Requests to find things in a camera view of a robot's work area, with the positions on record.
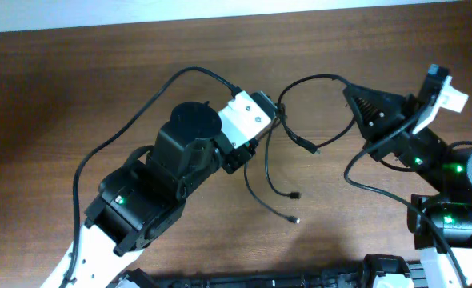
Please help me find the thin black usb cable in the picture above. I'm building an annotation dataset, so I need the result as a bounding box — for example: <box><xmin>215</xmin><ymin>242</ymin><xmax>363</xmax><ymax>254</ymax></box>
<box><xmin>275</xmin><ymin>73</ymin><xmax>357</xmax><ymax>155</ymax></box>

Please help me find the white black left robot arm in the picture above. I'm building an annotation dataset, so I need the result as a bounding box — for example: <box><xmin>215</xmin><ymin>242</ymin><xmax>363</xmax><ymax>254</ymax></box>
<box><xmin>43</xmin><ymin>98</ymin><xmax>276</xmax><ymax>287</ymax></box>

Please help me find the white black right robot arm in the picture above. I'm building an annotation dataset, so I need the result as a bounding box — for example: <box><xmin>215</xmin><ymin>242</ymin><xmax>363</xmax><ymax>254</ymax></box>
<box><xmin>343</xmin><ymin>81</ymin><xmax>472</xmax><ymax>287</ymax></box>

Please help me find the black right camera cable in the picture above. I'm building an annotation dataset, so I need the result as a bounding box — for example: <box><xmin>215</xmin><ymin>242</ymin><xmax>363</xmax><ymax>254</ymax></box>
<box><xmin>342</xmin><ymin>107</ymin><xmax>469</xmax><ymax>288</ymax></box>

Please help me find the black camera cable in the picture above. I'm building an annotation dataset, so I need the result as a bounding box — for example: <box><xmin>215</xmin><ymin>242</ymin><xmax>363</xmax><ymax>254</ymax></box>
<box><xmin>58</xmin><ymin>66</ymin><xmax>243</xmax><ymax>288</ymax></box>
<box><xmin>342</xmin><ymin>107</ymin><xmax>469</xmax><ymax>288</ymax></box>

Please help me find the black left camera cable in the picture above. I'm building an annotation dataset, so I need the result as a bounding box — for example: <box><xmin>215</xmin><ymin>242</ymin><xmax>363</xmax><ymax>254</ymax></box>
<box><xmin>58</xmin><ymin>66</ymin><xmax>243</xmax><ymax>288</ymax></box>

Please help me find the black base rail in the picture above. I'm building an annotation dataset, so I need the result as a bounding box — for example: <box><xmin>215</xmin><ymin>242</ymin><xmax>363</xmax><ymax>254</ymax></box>
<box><xmin>108</xmin><ymin>254</ymin><xmax>428</xmax><ymax>288</ymax></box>

